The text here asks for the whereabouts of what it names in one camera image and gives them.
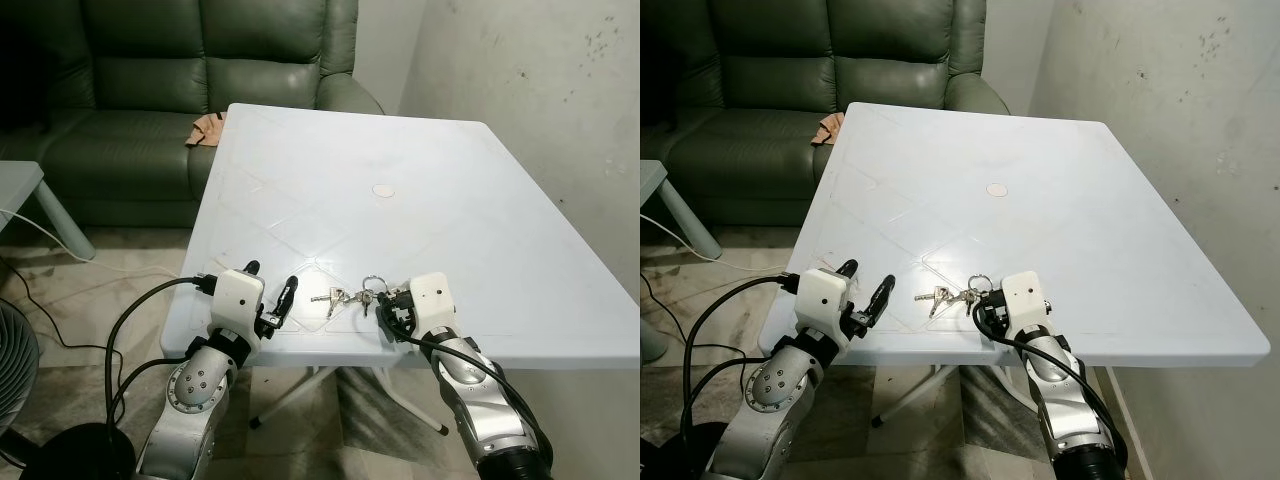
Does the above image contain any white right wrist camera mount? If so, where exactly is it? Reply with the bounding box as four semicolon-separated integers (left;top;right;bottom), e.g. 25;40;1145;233
1000;271;1051;338
408;272;458;339

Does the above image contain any white floor cable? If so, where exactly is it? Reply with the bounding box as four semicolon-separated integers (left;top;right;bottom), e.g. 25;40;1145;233
0;209;63;248
640;212;723;265

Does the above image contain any silver key bunch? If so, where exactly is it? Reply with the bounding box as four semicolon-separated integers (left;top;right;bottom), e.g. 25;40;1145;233
310;274;387;320
912;274;991;320

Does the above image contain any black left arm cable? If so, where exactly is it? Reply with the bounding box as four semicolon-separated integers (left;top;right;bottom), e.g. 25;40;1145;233
103;274;221;433
682;274;801;443

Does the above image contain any dark green leather sofa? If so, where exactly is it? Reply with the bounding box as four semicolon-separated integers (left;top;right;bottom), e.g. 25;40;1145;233
640;0;1012;227
0;0;387;230

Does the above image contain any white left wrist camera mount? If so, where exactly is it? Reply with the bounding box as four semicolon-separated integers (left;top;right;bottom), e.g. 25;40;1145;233
792;268;853;339
210;267;267;339

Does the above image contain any thin black floor cable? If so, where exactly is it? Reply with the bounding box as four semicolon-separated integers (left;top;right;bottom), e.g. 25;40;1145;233
0;257;109;353
640;274;693;349

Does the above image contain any crumpled brown cloth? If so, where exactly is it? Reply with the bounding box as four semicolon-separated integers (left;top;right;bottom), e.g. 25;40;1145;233
809;112;847;150
186;112;230;150

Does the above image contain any black standing fan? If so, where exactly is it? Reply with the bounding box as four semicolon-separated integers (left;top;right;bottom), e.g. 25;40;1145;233
0;300;138;480

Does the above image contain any white plastic folding table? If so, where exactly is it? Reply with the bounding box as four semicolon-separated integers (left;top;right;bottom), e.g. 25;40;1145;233
160;103;641;439
757;100;1272;431

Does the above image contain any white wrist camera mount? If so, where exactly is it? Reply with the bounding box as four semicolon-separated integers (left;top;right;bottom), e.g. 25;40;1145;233
210;267;267;339
1000;271;1051;338
408;272;458;339
792;268;853;339

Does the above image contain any grey-green plastic side table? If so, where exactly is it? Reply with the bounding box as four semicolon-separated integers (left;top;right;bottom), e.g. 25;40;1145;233
0;160;97;264
640;160;723;262

